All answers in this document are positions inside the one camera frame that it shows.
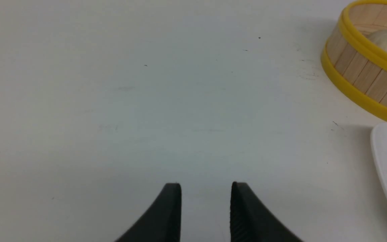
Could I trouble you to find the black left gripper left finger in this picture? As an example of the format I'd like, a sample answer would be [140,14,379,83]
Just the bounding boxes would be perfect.
[116,183,182,242]

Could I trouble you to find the bamboo steamer basket yellow rims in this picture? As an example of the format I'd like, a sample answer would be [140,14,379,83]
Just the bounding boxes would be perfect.
[321,0,387,122]

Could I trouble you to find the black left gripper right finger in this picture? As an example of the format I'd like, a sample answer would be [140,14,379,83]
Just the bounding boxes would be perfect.
[230,182,301,242]

